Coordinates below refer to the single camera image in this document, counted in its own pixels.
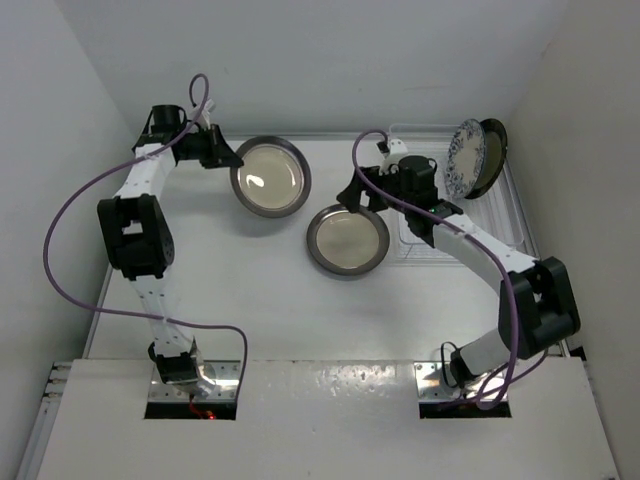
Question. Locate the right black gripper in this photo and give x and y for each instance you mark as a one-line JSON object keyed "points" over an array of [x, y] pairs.
{"points": [[351, 196]]}

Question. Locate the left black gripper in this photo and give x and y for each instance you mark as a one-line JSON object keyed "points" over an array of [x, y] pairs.
{"points": [[220, 153]]}

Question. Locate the grey rim plate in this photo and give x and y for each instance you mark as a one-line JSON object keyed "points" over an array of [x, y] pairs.
{"points": [[347, 244], [275, 179]]}

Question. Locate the blue floral plate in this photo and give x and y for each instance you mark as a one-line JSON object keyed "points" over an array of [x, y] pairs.
{"points": [[465, 159]]}

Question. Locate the brown striped rim plate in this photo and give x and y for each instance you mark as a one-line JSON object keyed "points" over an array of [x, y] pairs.
{"points": [[496, 140]]}

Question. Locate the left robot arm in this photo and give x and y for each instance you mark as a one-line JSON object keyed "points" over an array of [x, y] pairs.
{"points": [[139, 242]]}

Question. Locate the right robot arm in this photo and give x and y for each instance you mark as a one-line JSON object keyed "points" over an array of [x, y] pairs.
{"points": [[537, 307]]}

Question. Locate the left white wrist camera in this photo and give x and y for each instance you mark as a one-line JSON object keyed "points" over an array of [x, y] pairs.
{"points": [[205, 114]]}

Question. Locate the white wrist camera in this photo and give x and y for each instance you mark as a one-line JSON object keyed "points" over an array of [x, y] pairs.
{"points": [[393, 151], [205, 114]]}

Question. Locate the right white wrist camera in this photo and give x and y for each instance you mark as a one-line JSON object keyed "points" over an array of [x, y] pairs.
{"points": [[393, 151]]}

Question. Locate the white wire dish rack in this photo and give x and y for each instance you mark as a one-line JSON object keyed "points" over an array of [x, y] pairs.
{"points": [[495, 212]]}

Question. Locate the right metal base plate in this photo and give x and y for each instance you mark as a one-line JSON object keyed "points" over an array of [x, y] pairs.
{"points": [[434, 384]]}

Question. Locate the metal base plate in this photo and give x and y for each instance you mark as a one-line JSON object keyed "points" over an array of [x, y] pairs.
{"points": [[434, 384], [221, 380]]}

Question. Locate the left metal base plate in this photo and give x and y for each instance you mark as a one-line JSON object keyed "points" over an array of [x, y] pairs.
{"points": [[221, 380]]}

